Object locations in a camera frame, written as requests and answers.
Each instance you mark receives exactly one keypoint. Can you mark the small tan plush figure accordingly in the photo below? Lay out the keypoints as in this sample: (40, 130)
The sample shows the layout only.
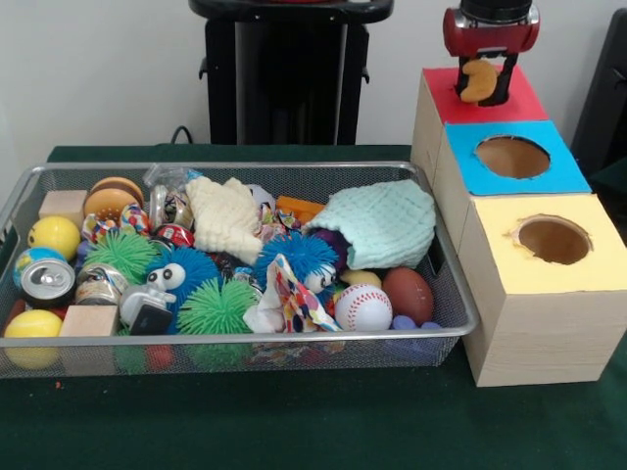
(480, 80)

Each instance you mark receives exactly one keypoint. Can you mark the wooden box with three holes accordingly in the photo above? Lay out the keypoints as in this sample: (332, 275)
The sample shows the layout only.
(539, 333)

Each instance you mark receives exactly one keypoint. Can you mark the toy hamburger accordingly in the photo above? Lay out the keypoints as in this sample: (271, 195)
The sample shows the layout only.
(112, 196)

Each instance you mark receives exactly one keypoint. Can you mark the cream white cloth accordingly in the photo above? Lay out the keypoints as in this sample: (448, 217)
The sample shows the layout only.
(223, 218)

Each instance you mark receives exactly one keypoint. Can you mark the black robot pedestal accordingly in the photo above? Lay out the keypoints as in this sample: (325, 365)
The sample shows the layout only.
(274, 73)

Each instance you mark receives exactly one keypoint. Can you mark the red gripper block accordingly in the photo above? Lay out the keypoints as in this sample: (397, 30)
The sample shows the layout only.
(495, 36)

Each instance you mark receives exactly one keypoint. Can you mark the blue spiky ball with eyes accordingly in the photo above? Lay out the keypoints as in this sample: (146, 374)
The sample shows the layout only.
(296, 254)
(193, 269)

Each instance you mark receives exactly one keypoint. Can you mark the brown toy football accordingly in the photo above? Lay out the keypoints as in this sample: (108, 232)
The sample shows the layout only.
(409, 294)

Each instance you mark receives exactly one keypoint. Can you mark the black soda can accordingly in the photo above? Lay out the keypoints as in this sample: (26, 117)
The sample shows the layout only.
(46, 283)

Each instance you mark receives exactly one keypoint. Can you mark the dark green table cloth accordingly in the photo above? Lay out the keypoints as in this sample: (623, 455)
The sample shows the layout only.
(612, 183)
(294, 426)

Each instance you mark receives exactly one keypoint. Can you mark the shallow clear mesh bin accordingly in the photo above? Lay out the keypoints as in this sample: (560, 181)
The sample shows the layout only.
(196, 357)

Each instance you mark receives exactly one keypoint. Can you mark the white baseball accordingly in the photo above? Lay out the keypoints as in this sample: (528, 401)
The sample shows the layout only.
(363, 308)

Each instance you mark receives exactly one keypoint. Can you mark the mint green cloth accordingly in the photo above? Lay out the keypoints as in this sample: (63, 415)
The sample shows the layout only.
(382, 220)

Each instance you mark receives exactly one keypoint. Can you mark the black upright panel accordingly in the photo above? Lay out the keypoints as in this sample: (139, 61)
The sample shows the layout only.
(605, 98)

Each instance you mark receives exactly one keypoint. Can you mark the green spiky ball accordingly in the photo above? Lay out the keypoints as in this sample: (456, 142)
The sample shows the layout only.
(120, 254)
(218, 308)

